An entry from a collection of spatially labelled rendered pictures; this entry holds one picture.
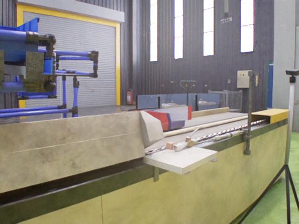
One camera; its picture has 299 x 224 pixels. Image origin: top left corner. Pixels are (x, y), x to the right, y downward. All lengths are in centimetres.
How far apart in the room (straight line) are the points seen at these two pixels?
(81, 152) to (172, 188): 55
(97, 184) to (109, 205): 11
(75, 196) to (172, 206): 57
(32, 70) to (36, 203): 42
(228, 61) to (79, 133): 1048
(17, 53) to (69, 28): 1167
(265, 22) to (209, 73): 339
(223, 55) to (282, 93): 541
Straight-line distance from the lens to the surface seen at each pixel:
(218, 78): 1132
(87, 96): 1243
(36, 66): 64
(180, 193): 127
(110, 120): 89
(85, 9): 1250
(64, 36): 1218
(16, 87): 68
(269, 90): 1025
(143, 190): 106
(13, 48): 71
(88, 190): 88
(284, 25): 657
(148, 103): 607
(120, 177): 95
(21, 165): 77
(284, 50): 645
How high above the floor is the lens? 111
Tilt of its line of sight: 6 degrees down
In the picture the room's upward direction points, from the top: straight up
